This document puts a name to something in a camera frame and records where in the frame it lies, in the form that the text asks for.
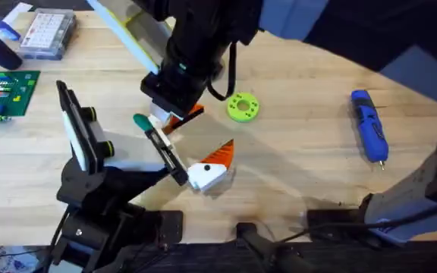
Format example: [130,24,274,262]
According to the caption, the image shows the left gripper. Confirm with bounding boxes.
[97,103,235,193]

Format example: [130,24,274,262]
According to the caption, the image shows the orange ribbed wedge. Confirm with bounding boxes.
[162,103,206,136]

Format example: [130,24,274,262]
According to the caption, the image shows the blue electric screwdriver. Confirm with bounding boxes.
[350,89,390,171]

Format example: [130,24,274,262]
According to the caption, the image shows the green disc with holes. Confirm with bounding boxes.
[226,92,260,124]

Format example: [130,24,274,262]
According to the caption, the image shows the right wrist plate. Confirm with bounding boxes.
[86,0,174,76]

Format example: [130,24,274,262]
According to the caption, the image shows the black left wrist plate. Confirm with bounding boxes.
[55,80,115,175]

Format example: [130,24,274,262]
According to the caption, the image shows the clear plastic parts box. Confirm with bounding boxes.
[17,8,77,61]

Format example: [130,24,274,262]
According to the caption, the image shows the green board with blocks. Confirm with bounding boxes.
[0,71,41,124]

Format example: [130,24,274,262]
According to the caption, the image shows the blue and white packet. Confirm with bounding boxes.
[0,2,34,42]

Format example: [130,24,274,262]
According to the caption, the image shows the black cable loop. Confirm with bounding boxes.
[206,40,239,102]

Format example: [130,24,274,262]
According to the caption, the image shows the black rail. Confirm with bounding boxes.
[108,242,437,273]

